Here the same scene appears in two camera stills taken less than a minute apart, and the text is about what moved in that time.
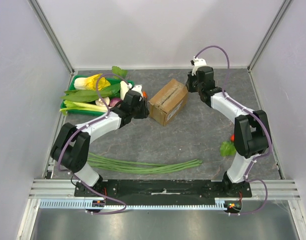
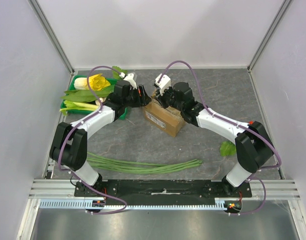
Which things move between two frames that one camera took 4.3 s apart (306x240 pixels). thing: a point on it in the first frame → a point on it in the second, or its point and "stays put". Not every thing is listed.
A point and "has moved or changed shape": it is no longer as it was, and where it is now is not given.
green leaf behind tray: [116, 70] stays put
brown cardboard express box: [168, 102] has moved or changed shape
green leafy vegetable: [80, 96] stays put
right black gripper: [191, 81] → [164, 96]
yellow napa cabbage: [95, 82] stays put
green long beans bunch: [100, 162] stays put
